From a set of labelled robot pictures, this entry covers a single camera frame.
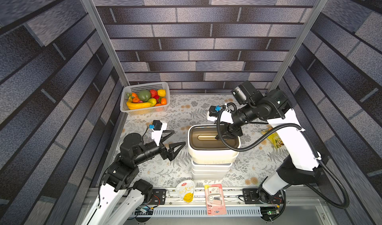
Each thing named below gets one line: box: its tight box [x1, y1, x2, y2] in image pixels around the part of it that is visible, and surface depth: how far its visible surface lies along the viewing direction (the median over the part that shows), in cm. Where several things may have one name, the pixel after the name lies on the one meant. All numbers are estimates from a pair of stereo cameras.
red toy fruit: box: [149, 89, 160, 100], surface depth 115 cm
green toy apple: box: [147, 97, 157, 107], surface depth 108 cm
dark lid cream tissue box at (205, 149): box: [187, 124, 241, 165], surface depth 57 cm
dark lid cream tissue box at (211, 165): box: [191, 159, 233, 168], surface depth 62 cm
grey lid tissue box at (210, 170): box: [191, 167, 231, 173], surface depth 67 cm
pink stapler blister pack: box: [204, 183, 227, 216], surface depth 73 cm
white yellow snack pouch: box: [175, 179, 195, 204], surface depth 69 cm
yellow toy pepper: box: [157, 89, 166, 98], surface depth 116 cm
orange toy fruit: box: [160, 97, 167, 106], surface depth 110 cm
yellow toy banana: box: [126, 101, 153, 110], surface depth 103 cm
